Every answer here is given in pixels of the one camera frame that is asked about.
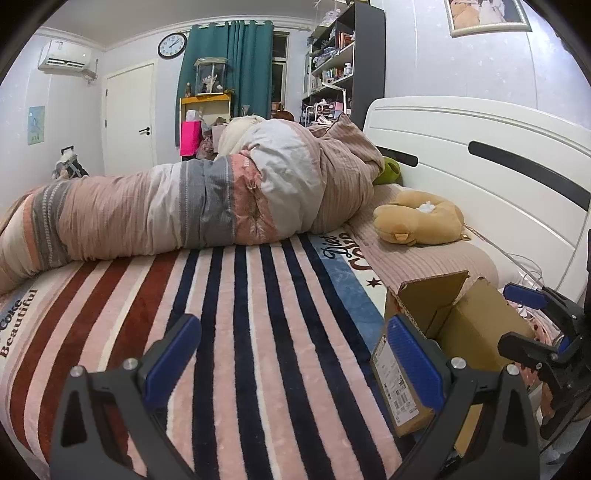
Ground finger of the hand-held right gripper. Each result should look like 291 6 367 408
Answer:
498 331 575 376
503 283 588 325

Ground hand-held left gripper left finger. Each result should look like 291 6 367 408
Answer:
48 314 203 480

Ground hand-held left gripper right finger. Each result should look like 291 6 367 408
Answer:
385 315 541 480

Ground brown cardboard box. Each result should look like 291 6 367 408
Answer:
369 270 536 457

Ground striped printed blanket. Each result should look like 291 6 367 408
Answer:
0 228 416 480

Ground pink ribbed bedsheet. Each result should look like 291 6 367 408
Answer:
346 184 502 301

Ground brown plush toy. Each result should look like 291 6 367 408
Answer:
373 191 465 245

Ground pink grey patterned quilt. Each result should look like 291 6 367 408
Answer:
0 113 386 296

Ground white bed headboard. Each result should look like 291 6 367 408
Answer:
362 96 591 301

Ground green plush toy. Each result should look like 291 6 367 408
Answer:
373 156 402 186

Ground pink gift bag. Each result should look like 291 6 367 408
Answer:
181 121 203 158

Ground cream fleece blanket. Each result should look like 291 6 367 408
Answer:
217 115 266 155

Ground white door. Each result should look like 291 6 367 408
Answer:
102 63 155 177

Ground yellow shelf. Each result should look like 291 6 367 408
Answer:
180 92 233 148

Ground dark tall bookshelf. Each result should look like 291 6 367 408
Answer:
302 2 386 125

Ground glass display case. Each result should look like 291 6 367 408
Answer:
194 58 228 96

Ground window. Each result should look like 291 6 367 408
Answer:
272 33 289 109

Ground teal curtain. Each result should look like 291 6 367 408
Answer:
177 21 274 146

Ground white air conditioner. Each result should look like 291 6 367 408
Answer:
38 39 99 79

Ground white cables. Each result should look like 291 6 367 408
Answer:
508 256 550 296

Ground small blue wall poster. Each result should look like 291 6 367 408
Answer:
28 106 46 145

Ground framed wall picture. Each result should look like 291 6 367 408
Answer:
444 0 533 38

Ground black round wall clock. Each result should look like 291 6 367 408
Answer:
157 33 188 59

